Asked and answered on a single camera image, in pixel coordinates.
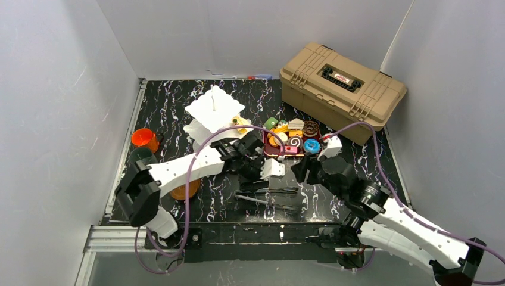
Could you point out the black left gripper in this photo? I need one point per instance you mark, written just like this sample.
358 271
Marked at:
255 158

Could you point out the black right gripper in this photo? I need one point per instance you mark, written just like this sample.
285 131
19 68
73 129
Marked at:
312 166

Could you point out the metal serving tongs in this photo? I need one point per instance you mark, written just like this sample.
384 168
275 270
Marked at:
266 197

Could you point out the yellow layered cake piece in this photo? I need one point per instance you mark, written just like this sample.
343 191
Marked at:
240 122

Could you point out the white three-tier cake stand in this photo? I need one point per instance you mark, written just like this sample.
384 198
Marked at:
211 112

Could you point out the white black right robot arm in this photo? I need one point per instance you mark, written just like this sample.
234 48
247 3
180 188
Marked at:
382 223

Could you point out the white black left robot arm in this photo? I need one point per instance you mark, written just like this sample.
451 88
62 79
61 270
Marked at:
140 190

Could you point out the pink rectangular cake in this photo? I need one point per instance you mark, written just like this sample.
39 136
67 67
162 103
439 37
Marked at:
290 150

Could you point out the blue sprinkled donut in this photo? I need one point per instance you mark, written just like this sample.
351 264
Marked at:
311 146

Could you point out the chocolate swirl roll cake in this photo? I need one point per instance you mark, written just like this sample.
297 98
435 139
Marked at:
295 141

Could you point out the red dessert tray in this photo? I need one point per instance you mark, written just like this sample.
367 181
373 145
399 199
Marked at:
300 151

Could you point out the white coconut ball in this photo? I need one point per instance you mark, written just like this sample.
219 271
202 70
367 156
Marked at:
280 138

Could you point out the round sandwich biscuit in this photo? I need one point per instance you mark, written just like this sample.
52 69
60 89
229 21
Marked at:
272 141

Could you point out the chocolate sprinkled donut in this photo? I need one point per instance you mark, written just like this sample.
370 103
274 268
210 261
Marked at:
310 129

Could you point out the yellow decorated cake slice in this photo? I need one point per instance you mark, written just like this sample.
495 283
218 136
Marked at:
281 129

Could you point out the white triangle cake slice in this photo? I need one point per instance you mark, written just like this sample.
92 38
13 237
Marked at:
296 124

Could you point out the green swirl roll cake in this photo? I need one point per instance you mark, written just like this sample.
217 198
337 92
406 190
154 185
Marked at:
271 123

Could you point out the brown round wooden lid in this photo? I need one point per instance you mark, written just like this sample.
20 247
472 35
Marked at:
179 193

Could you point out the tan plastic toolbox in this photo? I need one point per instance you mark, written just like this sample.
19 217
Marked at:
338 91

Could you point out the red blue screwdriver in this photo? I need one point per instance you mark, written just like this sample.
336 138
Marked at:
260 77

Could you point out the dark green cup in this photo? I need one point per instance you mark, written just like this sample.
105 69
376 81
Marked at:
143 154

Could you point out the orange plastic cup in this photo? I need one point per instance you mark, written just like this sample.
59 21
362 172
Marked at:
145 137

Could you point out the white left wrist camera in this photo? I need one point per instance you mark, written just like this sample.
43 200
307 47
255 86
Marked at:
272 168

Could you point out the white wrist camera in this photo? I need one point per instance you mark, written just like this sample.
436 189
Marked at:
330 147
272 168

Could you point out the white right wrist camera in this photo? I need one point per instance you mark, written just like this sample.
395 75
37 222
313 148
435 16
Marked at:
330 147

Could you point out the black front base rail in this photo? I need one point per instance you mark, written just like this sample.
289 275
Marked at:
209 242

